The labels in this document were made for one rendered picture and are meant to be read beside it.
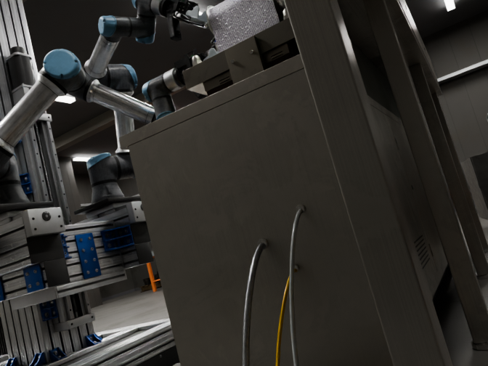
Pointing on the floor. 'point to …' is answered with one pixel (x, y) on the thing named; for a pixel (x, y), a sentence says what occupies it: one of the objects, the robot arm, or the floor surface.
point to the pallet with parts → (150, 283)
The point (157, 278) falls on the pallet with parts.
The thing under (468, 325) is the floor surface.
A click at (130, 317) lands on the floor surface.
